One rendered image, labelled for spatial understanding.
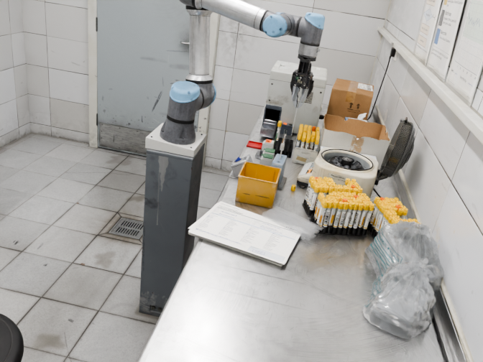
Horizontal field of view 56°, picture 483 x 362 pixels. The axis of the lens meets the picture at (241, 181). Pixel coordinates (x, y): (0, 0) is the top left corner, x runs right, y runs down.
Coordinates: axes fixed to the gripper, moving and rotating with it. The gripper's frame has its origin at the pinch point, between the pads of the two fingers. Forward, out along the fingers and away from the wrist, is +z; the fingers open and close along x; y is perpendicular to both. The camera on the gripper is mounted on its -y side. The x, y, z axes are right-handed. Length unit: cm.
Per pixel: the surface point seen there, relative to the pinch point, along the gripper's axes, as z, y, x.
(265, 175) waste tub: 19.1, 33.2, -2.0
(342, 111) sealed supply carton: 19, -77, 16
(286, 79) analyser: -0.8, -36.2, -12.4
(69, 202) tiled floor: 116, -51, -146
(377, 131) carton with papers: 14, -36, 35
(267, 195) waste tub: 20.1, 45.5, 1.8
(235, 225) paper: 24, 64, -3
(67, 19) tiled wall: 14, -145, -212
